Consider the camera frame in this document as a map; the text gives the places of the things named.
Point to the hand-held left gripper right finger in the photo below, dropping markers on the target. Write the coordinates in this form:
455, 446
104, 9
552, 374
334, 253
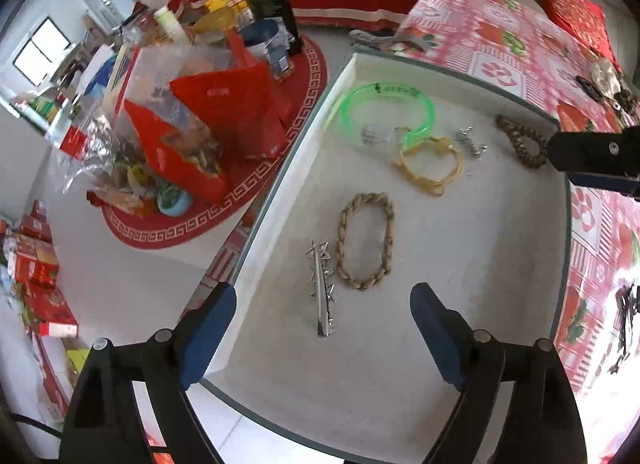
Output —
432, 329

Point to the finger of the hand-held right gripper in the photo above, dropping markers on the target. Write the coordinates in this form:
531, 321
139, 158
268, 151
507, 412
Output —
615, 182
595, 152

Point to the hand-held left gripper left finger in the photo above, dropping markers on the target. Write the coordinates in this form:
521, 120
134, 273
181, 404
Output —
212, 329

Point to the white shallow tray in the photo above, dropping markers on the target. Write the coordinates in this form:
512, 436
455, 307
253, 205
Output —
450, 244

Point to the silver hair clip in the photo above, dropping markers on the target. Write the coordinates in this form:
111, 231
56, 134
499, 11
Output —
325, 294

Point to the small silver charm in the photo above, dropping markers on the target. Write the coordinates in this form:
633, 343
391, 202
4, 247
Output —
470, 139

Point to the green translucent bangle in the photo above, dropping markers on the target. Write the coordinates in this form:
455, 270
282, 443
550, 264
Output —
350, 109

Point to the leopard print scrunchie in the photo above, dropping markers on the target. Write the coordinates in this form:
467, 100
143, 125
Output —
626, 99

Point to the white scrunchie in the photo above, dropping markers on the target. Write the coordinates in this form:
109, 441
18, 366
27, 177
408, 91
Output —
602, 73

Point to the black hair clip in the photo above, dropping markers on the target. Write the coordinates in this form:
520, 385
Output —
627, 309

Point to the teal round container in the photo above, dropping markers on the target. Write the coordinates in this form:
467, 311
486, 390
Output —
175, 200

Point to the pink strawberry tablecloth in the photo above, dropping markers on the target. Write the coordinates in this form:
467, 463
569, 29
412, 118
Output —
500, 44

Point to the red embroidered pillow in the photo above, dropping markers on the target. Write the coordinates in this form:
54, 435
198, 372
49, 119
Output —
575, 9

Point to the stack of red boxes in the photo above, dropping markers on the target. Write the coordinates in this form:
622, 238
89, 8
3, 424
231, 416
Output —
40, 269

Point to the red paper bag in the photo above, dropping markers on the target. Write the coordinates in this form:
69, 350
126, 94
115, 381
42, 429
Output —
235, 109

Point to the clear plastic bag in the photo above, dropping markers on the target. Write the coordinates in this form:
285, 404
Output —
125, 109

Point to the silver metal clamp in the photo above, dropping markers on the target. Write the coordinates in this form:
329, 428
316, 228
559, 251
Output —
385, 39

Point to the blue jar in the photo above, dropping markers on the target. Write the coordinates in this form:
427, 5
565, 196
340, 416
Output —
265, 44

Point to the white lotion bottle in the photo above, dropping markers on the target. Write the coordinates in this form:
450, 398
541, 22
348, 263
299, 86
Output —
170, 24

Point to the yellow box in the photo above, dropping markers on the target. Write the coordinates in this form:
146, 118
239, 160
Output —
227, 0

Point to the window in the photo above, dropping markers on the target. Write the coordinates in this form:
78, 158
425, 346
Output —
42, 47

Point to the black box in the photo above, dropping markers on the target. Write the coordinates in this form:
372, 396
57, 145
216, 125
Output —
270, 4

